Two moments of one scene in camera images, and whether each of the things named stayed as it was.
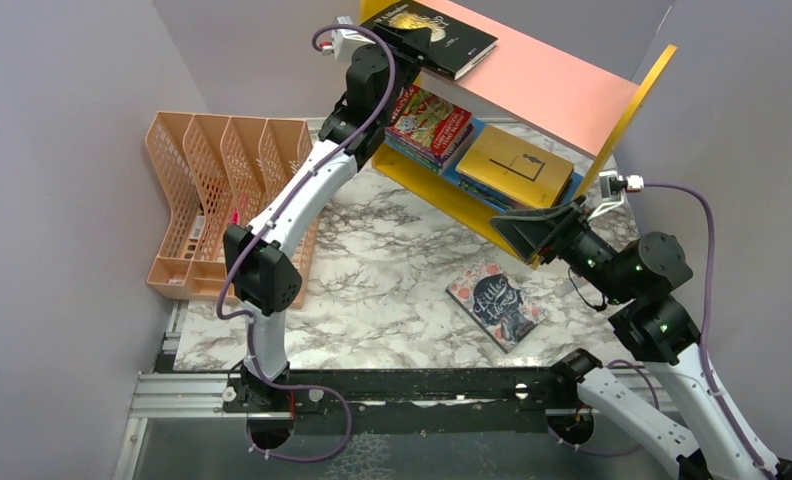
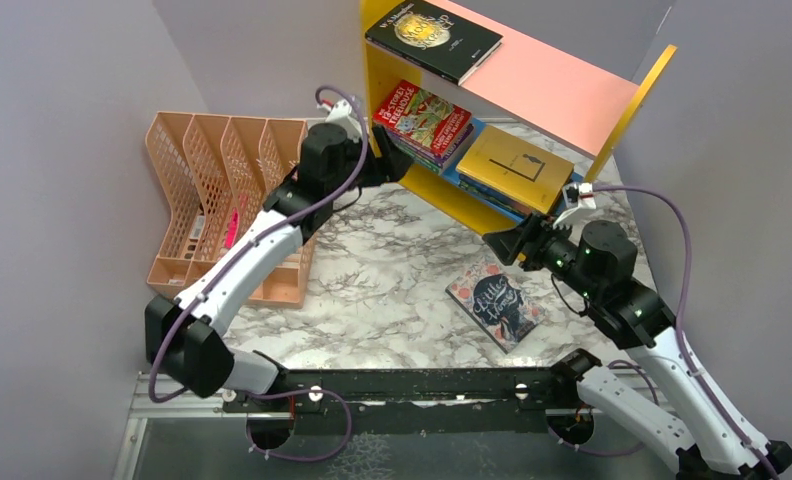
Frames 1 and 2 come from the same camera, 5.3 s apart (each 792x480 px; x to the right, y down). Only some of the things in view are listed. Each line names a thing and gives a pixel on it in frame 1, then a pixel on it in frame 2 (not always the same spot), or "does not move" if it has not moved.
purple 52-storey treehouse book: x=435 y=157 does not move
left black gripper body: x=407 y=58 → x=371 y=171
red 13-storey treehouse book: x=427 y=122 does not move
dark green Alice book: x=489 y=198 does not move
